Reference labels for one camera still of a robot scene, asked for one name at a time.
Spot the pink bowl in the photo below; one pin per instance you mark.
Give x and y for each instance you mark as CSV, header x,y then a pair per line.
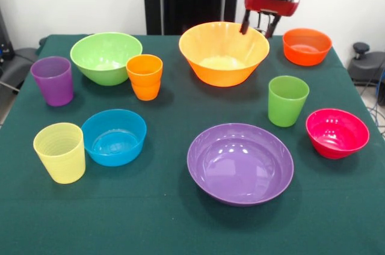
x,y
337,137

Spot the red-orange bowl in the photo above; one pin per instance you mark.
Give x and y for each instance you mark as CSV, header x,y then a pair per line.
x,y
306,55

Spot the yellow cup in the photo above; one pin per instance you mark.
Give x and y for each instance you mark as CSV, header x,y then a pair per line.
x,y
60,158

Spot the blue bowl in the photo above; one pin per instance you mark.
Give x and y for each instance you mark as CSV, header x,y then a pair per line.
x,y
112,143

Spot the green cup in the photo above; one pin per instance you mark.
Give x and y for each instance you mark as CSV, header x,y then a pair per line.
x,y
285,107

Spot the green bowl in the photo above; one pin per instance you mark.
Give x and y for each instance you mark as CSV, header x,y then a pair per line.
x,y
102,56

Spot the black electronic device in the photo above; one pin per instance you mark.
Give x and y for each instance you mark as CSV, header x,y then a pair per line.
x,y
4,41

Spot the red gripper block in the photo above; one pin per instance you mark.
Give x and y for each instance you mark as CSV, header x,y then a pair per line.
x,y
270,4

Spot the dark green tablecloth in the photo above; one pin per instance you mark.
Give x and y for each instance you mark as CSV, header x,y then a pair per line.
x,y
192,222

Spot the dark grey stand base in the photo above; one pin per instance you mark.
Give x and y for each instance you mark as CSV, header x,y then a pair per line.
x,y
18,65
367,68

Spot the purple cup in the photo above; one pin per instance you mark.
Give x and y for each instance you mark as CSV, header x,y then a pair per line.
x,y
55,86

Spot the purple bowl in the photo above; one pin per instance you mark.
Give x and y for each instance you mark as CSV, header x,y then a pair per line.
x,y
240,167

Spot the orange cup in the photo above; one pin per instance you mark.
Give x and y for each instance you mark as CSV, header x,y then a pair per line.
x,y
144,80

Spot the large yellow-orange bowl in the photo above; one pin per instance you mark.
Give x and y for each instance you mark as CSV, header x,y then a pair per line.
x,y
222,71

